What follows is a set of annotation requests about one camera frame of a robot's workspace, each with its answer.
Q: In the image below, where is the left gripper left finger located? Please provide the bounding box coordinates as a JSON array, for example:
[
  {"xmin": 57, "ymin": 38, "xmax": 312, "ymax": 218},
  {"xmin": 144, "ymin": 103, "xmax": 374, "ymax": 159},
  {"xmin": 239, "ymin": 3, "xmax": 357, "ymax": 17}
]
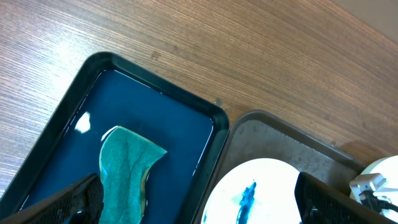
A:
[{"xmin": 1, "ymin": 174, "xmax": 104, "ymax": 224}]

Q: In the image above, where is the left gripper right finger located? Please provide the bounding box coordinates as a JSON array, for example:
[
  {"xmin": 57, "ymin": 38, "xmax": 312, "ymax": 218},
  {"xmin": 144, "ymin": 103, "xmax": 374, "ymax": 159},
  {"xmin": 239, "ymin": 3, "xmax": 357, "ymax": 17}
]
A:
[{"xmin": 294, "ymin": 172, "xmax": 394, "ymax": 224}]

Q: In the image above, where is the white plate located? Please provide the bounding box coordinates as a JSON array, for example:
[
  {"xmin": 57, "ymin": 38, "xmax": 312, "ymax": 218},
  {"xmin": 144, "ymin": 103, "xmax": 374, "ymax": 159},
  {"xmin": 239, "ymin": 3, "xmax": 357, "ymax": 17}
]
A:
[
  {"xmin": 349, "ymin": 156, "xmax": 397, "ymax": 222},
  {"xmin": 200, "ymin": 158, "xmax": 302, "ymax": 224}
]

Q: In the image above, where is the green yellow sponge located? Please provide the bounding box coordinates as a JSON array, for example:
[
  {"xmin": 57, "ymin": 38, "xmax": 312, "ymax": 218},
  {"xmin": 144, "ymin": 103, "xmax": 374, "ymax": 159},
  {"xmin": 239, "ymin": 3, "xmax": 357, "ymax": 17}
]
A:
[{"xmin": 99, "ymin": 126, "xmax": 167, "ymax": 223}]

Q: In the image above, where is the dark grey serving tray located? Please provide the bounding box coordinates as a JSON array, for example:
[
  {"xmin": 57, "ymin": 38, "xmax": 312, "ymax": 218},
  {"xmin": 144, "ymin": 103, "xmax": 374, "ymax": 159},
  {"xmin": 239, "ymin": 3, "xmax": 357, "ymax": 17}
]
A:
[{"xmin": 193, "ymin": 110, "xmax": 365, "ymax": 224}]

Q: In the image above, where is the black water basin tray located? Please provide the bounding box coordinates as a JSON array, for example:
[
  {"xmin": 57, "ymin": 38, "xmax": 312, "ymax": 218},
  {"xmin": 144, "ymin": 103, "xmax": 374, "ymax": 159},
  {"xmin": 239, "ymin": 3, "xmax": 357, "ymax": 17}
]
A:
[{"xmin": 1, "ymin": 52, "xmax": 229, "ymax": 223}]

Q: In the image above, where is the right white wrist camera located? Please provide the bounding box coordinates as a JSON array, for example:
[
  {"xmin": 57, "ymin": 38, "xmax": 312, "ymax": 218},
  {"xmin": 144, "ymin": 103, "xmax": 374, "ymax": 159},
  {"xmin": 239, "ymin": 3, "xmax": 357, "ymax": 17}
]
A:
[{"xmin": 349, "ymin": 173, "xmax": 387, "ymax": 196}]

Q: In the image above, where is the right black cable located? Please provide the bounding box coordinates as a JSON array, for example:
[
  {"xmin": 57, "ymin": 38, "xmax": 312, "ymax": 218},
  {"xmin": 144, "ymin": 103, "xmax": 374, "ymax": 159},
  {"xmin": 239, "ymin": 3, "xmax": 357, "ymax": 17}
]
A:
[{"xmin": 359, "ymin": 190, "xmax": 398, "ymax": 214}]

